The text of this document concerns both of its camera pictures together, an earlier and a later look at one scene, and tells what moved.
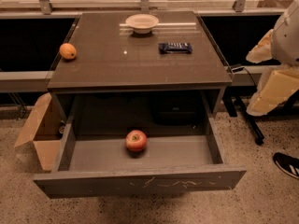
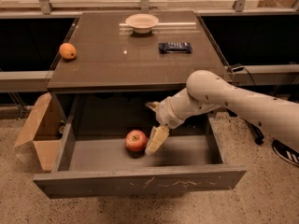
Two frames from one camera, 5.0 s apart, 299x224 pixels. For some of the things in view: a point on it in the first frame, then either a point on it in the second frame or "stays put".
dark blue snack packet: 175,48 stays put
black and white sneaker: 287,164 -> 285,152
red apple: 135,140 stays put
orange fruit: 67,50 stays put
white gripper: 287,39 -> 165,111
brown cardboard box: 45,126 stays put
